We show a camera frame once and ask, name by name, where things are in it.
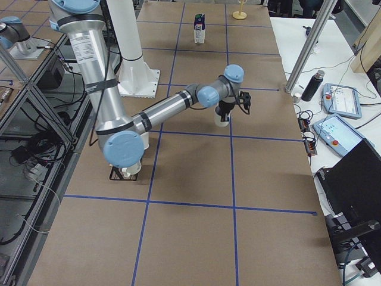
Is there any aluminium frame post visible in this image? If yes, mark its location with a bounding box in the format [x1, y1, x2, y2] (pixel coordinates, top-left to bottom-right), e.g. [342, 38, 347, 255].
[285, 0, 342, 94]

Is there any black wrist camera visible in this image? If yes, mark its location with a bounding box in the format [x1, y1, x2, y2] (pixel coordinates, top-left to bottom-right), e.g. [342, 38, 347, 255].
[239, 91, 251, 114]

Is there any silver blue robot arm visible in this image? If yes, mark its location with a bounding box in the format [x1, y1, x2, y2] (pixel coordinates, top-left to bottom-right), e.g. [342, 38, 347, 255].
[49, 1, 244, 168]

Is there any white mug with lettering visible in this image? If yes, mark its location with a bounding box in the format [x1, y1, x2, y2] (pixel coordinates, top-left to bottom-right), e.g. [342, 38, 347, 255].
[119, 161, 142, 179]

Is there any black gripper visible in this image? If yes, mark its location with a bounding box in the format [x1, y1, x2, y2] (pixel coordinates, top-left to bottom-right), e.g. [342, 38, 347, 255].
[218, 100, 235, 122]

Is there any second robot arm grey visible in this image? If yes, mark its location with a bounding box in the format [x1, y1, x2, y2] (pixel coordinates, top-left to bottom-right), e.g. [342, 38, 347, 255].
[1, 16, 43, 60]

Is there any blue teach pendant far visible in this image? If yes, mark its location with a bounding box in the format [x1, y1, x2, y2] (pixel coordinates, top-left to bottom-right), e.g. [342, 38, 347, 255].
[322, 83, 362, 119]

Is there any black wire cup rack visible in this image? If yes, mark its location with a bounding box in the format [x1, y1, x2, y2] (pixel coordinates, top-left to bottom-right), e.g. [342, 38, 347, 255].
[96, 130, 144, 181]

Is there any blue white milk carton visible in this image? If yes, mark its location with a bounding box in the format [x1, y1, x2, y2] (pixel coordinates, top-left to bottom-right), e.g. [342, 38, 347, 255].
[193, 13, 205, 44]

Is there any blue teach pendant near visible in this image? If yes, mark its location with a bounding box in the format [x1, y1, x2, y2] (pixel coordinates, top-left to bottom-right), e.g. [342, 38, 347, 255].
[313, 114, 365, 157]

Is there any blue teach pendant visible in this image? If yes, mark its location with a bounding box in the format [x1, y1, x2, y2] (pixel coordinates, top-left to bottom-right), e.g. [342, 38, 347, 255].
[322, 83, 362, 119]
[313, 114, 365, 157]

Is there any black water bottle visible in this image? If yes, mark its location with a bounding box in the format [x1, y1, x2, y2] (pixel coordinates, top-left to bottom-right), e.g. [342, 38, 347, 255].
[301, 70, 325, 102]

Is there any white plain mug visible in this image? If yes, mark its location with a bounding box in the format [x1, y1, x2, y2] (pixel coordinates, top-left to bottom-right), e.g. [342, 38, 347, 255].
[214, 106, 230, 128]

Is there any wooden cup tree stand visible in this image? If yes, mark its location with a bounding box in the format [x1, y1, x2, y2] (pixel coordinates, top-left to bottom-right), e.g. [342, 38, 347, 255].
[232, 0, 247, 20]

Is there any black power adapter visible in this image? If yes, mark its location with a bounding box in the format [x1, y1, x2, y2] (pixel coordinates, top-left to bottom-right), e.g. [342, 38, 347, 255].
[42, 61, 64, 89]

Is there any small silver cap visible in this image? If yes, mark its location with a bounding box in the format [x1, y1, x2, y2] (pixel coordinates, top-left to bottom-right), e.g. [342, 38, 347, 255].
[292, 93, 302, 104]

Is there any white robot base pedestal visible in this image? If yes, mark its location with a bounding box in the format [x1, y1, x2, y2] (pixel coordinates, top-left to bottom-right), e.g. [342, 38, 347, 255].
[107, 0, 160, 98]

